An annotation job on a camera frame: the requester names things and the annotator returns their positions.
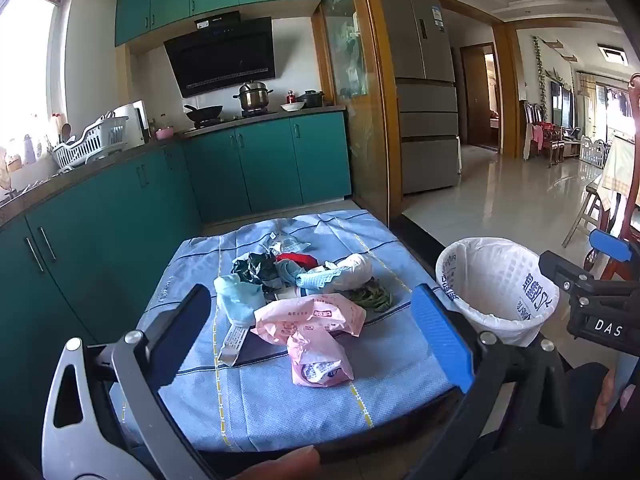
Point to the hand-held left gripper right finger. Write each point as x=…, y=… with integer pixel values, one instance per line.
x=440, y=340

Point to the brown wooden chair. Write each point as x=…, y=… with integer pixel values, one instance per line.
x=635, y=160

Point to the window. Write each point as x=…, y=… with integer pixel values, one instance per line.
x=27, y=75

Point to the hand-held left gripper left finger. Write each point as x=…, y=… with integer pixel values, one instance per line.
x=180, y=335

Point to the light blue plastic packet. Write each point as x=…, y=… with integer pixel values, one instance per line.
x=237, y=300

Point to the dining table with cloth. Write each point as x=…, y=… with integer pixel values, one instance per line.
x=620, y=170

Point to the white countertop appliance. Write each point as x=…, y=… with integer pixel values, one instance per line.
x=132, y=122

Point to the wooden doorway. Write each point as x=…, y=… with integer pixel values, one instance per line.
x=480, y=95

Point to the dark green wrapper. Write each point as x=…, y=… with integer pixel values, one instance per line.
x=255, y=269

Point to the ceiling air vent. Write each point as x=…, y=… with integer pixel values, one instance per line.
x=614, y=55

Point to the black pot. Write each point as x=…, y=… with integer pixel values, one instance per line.
x=312, y=99

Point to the pink plastic bag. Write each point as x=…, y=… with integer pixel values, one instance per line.
x=317, y=360

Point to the white bin with plastic liner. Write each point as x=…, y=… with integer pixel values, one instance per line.
x=492, y=285

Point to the grey refrigerator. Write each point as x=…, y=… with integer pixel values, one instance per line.
x=425, y=110

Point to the black range hood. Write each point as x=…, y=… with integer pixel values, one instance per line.
x=222, y=57

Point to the teal lower cabinets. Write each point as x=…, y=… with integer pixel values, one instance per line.
x=260, y=165

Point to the red wooden armchairs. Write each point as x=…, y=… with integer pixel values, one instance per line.
x=547, y=135

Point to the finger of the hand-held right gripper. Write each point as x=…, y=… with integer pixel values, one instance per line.
x=610, y=246
x=562, y=270

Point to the clear plastic wrapper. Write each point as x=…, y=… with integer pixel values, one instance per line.
x=282, y=245

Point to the blue checked tablecloth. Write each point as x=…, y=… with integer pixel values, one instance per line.
x=400, y=370

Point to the gas stove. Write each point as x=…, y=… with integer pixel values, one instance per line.
x=235, y=117

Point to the person's left hand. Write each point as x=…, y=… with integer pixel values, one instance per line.
x=280, y=465

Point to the steel cooking pot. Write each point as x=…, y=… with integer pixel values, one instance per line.
x=254, y=97

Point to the green vegetable scraps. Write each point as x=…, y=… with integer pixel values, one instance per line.
x=372, y=297

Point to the wooden stool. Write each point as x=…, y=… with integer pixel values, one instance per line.
x=592, y=210

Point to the pink plastic packet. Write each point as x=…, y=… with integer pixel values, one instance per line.
x=310, y=317

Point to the person's right hand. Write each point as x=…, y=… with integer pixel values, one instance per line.
x=606, y=400

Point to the red wrapper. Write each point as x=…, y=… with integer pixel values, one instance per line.
x=297, y=259

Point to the television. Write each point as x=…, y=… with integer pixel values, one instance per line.
x=564, y=105

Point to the wooden framed glass door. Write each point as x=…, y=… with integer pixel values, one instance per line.
x=350, y=85

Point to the white bowl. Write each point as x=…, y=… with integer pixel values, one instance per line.
x=292, y=106

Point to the black floor threshold strip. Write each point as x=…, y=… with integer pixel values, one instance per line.
x=420, y=245

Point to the white dish rack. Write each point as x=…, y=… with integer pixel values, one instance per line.
x=90, y=145

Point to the green ivy garland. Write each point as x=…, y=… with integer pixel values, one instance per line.
x=540, y=70

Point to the pink bowl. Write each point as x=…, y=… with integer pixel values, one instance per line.
x=164, y=133

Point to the black wok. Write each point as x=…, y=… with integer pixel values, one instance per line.
x=204, y=111

